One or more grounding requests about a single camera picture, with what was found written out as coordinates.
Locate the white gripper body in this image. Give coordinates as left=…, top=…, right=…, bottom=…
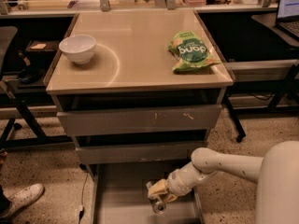
left=167, top=162, right=200, bottom=196

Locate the redbull can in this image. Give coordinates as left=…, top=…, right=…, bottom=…
left=149, top=194, right=166, bottom=215

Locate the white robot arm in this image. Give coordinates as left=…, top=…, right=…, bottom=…
left=147, top=141, right=299, bottom=224

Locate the grey middle drawer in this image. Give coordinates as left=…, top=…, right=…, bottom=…
left=76, top=141, right=207, bottom=164

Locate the grey open bottom drawer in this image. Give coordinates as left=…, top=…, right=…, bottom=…
left=91, top=161, right=204, bottom=224

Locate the grey top drawer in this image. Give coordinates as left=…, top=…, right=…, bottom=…
left=58, top=105, right=221, bottom=136

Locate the grey drawer cabinet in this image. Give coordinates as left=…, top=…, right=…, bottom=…
left=42, top=8, right=236, bottom=182

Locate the green chip bag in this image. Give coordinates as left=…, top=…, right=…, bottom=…
left=168, top=31, right=221, bottom=73

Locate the white sneaker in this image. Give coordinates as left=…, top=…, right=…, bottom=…
left=0, top=183, right=45, bottom=219

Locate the white ceramic bowl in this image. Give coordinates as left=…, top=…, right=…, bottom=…
left=59, top=35, right=96, bottom=64

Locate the laptop computer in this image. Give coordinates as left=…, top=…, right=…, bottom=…
left=276, top=0, right=299, bottom=39

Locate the black floor cable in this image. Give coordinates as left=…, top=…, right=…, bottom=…
left=77, top=171, right=90, bottom=224

